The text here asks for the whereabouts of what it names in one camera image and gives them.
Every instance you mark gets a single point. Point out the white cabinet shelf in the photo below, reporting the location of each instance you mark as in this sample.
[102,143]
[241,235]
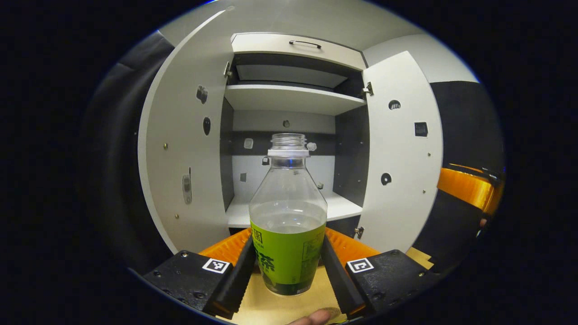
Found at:
[289,97]
[343,207]

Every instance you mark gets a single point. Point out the green label plastic bottle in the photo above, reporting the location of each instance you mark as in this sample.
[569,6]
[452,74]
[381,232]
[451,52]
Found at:
[289,253]

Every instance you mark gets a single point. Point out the white cabinet door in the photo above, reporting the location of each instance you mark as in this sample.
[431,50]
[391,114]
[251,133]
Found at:
[180,135]
[402,149]

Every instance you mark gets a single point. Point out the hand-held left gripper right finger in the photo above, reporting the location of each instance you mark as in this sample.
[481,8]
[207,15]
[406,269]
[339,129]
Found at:
[338,280]

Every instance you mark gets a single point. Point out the white cabinet drawer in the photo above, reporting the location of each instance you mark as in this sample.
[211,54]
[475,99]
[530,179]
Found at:
[262,44]

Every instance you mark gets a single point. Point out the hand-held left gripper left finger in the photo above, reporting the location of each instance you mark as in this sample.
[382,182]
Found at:
[235,289]

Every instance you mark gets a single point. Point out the black backdrop cloth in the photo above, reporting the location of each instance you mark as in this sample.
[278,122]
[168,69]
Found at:
[117,158]

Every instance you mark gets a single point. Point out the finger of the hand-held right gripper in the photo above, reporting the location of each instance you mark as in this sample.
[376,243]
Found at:
[469,189]

